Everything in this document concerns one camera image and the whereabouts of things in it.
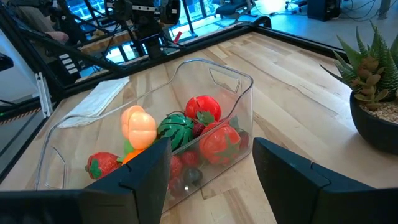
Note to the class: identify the green pineapple top toy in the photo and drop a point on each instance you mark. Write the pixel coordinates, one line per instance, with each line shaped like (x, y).
(373, 77)

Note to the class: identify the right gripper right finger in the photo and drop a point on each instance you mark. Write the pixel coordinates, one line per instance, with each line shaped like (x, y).
(286, 186)

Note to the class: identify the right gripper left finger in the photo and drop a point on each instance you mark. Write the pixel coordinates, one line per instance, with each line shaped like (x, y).
(149, 186)

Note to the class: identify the green toy fruit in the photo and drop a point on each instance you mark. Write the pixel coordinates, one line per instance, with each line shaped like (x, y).
(128, 147)

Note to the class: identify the black office chair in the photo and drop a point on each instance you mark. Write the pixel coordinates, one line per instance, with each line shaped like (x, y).
(236, 7)

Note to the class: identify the toy watermelon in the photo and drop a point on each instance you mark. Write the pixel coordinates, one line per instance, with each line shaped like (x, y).
(175, 130)

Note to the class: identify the black computer tower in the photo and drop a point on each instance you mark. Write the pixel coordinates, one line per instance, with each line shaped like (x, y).
(323, 9)

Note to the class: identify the person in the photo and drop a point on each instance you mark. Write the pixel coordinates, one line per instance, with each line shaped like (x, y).
(34, 20)

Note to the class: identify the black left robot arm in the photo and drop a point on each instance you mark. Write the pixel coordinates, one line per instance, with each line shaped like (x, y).
(149, 40)

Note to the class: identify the red toy apple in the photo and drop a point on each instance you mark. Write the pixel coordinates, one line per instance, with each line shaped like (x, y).
(203, 107)

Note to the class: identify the toy peach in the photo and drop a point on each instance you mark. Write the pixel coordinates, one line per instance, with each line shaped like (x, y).
(138, 127)

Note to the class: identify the clear plastic container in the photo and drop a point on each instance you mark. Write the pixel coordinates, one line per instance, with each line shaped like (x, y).
(77, 140)

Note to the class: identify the orange toy pumpkin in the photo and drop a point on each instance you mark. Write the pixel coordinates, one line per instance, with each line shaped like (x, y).
(132, 157)

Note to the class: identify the white folded cloth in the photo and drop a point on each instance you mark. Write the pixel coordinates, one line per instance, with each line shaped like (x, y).
(96, 99)

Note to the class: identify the red toy tomato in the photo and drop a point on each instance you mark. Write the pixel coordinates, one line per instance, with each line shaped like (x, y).
(219, 144)

